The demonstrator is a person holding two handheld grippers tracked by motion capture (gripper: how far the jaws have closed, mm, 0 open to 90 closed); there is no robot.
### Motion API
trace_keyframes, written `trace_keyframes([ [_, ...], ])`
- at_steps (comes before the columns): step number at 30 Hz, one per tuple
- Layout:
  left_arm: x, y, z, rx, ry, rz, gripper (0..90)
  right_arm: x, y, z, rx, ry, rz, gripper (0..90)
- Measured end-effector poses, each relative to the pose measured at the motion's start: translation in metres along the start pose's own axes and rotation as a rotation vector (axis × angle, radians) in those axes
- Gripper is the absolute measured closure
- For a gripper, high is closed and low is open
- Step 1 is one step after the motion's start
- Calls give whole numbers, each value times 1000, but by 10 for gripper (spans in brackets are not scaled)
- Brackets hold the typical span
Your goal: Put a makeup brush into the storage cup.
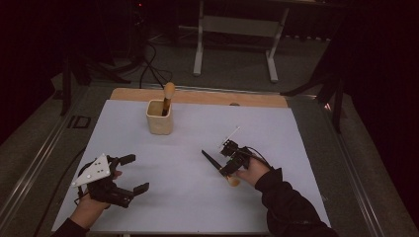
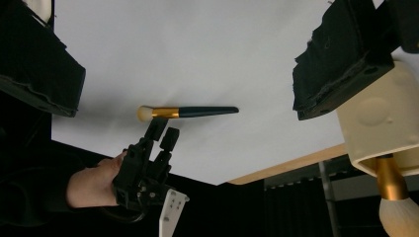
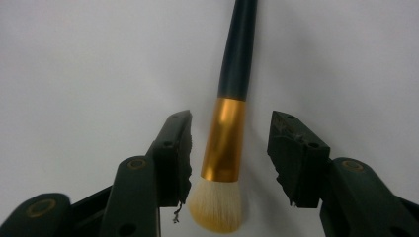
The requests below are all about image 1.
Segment dark tripod stand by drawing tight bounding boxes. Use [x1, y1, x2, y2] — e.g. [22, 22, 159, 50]
[280, 42, 347, 134]
[60, 53, 132, 117]

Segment power strip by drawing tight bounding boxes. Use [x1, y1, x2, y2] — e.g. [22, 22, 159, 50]
[285, 33, 332, 42]

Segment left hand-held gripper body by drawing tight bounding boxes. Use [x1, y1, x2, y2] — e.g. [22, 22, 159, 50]
[71, 153, 134, 209]

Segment black cables bundle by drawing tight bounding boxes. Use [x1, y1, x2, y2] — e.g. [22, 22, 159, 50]
[138, 42, 174, 90]

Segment white paper sheet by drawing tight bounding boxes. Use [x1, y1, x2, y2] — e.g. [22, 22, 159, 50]
[51, 99, 331, 234]

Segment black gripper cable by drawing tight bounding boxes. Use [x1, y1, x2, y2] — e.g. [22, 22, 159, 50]
[243, 145, 275, 172]

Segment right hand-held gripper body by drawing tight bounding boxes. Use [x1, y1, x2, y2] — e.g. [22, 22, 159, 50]
[217, 126, 255, 170]

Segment wooden spoon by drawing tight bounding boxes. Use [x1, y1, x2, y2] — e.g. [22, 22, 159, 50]
[161, 81, 177, 118]

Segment cream ceramic cup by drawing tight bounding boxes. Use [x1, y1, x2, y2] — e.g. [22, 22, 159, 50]
[145, 99, 174, 136]

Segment person's right hand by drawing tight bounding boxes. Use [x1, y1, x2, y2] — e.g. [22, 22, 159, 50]
[236, 157, 272, 188]

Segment white metal stand table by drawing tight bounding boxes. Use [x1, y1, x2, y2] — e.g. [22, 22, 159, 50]
[192, 0, 291, 83]

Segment person's left hand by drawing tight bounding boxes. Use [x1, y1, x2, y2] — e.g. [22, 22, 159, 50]
[69, 194, 112, 230]

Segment aluminium rail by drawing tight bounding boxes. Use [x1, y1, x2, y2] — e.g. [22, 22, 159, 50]
[324, 105, 388, 237]
[0, 95, 87, 228]

